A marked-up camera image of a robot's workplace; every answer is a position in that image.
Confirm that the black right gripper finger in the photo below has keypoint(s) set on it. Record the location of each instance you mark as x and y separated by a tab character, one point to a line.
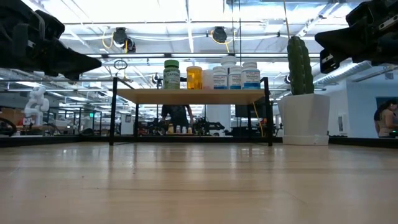
348	42
329	60

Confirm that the white bottle with blue label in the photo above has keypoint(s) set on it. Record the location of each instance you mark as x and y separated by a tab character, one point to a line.
235	79
220	79
250	77

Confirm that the green caffeine bottle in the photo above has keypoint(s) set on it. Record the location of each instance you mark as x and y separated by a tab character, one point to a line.
171	77

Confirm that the orange pill bottle white cap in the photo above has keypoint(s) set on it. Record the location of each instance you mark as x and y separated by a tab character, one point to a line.
194	79

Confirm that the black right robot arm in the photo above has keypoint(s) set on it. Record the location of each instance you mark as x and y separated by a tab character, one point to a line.
388	7

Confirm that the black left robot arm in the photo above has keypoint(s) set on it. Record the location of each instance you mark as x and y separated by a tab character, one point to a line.
9	18

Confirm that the black background robot arm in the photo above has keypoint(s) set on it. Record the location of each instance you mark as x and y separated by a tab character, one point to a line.
208	127
155	127

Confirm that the wooden shelf black metal legs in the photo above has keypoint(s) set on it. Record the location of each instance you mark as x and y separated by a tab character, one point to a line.
186	96

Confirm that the green cactus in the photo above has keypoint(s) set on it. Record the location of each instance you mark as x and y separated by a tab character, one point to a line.
298	68

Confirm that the white planter pot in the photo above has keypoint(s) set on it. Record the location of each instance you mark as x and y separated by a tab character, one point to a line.
304	118

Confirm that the person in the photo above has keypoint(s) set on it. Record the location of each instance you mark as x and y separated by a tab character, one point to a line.
387	121
177	115

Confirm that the black overhead beam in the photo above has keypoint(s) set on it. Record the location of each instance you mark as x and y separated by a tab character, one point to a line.
199	55

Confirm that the silver ventilation duct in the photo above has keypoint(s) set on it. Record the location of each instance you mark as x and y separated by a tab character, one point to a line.
342	73

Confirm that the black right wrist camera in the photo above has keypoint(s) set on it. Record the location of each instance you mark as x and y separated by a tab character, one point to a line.
360	15

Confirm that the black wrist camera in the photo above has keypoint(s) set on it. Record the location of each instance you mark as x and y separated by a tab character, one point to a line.
360	15
49	26

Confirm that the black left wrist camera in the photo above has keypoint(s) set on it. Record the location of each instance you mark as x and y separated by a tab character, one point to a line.
49	26

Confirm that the dark wall screen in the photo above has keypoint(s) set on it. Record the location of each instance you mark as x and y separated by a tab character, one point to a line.
387	100

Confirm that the black table frame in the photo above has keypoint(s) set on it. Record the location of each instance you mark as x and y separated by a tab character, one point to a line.
62	140

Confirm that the white wall dispenser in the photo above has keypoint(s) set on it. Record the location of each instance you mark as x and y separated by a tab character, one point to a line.
342	124

